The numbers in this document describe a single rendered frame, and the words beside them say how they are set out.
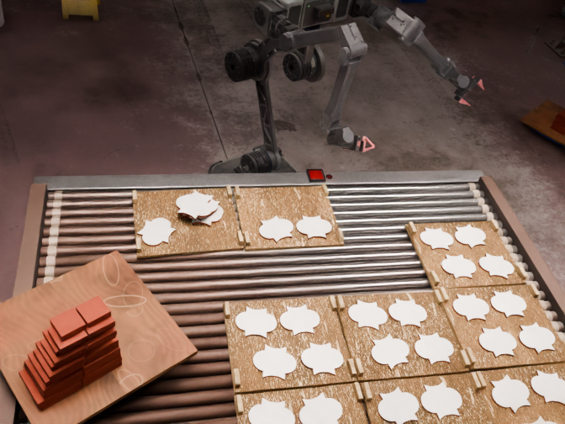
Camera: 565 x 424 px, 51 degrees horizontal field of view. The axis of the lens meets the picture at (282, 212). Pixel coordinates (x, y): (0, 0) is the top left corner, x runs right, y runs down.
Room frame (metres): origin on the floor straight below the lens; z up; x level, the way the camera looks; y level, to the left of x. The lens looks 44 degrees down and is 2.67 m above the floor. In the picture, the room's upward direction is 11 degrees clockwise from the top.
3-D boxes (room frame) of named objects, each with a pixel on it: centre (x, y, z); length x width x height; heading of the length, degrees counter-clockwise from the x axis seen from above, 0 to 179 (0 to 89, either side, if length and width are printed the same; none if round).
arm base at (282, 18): (2.41, 0.16, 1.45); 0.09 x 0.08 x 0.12; 134
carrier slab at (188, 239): (1.65, 0.37, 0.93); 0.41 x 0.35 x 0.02; 111
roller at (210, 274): (1.54, -0.12, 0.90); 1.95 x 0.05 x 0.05; 108
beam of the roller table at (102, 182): (2.03, 0.05, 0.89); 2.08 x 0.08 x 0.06; 108
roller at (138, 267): (1.59, -0.10, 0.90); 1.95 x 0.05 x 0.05; 108
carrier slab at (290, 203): (1.79, -0.02, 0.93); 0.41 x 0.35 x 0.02; 109
